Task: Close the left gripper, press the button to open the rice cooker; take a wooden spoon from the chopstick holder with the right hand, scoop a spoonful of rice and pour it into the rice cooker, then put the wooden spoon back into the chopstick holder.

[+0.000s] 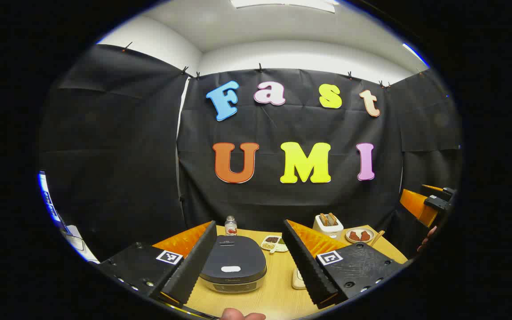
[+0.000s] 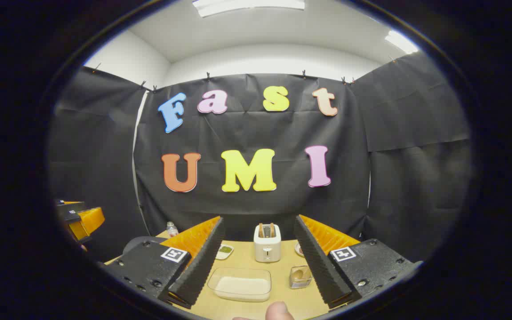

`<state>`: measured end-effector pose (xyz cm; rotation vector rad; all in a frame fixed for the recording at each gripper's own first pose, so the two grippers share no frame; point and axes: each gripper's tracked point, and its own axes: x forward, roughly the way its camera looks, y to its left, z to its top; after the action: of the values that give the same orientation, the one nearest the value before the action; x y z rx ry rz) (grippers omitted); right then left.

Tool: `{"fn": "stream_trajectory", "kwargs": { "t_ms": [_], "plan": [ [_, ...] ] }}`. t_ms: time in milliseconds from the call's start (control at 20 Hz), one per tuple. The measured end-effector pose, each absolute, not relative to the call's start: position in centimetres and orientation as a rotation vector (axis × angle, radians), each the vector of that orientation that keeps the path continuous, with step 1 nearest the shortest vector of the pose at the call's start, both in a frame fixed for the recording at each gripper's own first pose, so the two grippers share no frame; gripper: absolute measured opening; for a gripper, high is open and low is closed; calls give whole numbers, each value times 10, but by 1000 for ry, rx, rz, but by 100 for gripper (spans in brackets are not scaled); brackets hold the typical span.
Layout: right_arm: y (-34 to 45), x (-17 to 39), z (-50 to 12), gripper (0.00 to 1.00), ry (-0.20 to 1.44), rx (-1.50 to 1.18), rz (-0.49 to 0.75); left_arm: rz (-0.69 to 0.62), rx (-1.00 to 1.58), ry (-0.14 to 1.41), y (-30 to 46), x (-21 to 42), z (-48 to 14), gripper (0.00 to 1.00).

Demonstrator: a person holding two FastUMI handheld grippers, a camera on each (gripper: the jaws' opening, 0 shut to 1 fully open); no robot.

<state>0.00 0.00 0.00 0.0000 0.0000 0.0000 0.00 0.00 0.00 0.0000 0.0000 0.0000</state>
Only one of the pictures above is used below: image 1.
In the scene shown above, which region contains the dark grey rice cooker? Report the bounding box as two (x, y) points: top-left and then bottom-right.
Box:
(199, 236), (268, 294)

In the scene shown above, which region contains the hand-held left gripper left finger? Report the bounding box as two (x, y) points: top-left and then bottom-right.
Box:
(98, 221), (218, 307)

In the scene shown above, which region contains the white toaster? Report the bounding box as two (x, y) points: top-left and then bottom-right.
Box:
(312, 213), (344, 239)

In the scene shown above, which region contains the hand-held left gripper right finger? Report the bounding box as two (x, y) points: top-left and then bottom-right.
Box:
(281, 219), (405, 310)

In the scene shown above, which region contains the white divided spice dish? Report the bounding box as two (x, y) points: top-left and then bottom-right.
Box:
(260, 236), (288, 253)

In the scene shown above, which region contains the white round plate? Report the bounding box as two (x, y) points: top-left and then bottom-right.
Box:
(345, 227), (376, 244)

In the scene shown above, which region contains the black backdrop cloth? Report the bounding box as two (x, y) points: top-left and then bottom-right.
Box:
(38, 44), (463, 263)

